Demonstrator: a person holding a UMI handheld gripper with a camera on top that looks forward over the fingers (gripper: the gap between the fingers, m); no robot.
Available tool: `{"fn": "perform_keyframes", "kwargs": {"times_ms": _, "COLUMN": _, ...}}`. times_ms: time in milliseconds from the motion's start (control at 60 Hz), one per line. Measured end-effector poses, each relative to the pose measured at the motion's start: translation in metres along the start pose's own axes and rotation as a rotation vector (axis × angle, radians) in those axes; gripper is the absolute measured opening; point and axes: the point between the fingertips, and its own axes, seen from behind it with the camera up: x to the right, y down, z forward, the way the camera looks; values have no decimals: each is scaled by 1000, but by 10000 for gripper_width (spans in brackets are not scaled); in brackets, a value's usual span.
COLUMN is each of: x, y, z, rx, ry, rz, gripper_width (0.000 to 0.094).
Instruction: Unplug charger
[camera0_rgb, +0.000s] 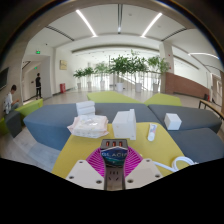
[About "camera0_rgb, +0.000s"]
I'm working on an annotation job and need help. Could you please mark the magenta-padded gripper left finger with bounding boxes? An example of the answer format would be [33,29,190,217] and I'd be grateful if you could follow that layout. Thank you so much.
[65,148,109,191]

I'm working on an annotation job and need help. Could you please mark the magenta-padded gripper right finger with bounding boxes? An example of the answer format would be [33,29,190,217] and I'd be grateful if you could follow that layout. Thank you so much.
[123,148,165,191]

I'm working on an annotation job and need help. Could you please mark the white tube with red print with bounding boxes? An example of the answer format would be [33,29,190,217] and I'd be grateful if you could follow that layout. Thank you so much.
[147,123,159,143]

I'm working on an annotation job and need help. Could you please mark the wet wipes soft pack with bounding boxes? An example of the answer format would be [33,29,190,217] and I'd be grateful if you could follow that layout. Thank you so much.
[66,114,110,139]

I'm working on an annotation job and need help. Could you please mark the white tissue box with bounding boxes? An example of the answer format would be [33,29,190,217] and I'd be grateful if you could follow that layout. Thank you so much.
[111,108,138,141]

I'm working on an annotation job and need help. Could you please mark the small white cube box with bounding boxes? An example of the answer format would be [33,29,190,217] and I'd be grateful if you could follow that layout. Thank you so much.
[163,112,183,131]

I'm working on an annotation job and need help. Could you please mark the long grey upholstered bench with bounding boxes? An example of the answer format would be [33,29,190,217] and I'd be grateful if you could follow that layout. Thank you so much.
[23,102,162,151]

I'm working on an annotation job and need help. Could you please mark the white stacked tissue packs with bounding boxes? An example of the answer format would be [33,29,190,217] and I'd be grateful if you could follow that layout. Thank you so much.
[75,100,96,117]

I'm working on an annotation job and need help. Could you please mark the green upholstered bench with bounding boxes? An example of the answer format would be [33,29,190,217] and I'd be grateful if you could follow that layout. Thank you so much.
[143,92,183,107]
[14,98,45,118]
[87,90,143,105]

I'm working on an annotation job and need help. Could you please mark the dark grey ottoman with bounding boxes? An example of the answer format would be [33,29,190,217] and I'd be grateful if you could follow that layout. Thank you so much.
[3,109,24,139]

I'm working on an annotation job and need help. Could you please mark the person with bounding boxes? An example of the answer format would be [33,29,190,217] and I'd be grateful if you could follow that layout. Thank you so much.
[34,72,43,100]
[3,84,20,115]

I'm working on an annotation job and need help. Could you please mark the row of potted plants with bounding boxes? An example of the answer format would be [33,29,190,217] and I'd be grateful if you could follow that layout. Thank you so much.
[73,49,171,94]

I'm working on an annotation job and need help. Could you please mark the ceiling strip lights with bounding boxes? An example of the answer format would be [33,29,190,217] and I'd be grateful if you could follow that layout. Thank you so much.
[74,9,220,61]

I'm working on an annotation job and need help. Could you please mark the white power cable with plug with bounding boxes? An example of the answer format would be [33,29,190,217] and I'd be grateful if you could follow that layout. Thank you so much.
[152,155,199,174]

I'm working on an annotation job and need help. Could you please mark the wooden bench with black frame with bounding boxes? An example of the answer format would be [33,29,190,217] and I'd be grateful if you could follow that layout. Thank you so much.
[198,99,224,121]

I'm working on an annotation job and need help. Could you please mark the yellow framed wall picture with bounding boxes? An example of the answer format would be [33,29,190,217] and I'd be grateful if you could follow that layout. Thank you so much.
[59,59,68,71]

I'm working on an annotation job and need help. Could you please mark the black wall screen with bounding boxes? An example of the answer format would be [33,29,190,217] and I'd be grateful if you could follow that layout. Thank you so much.
[0,67,10,91]

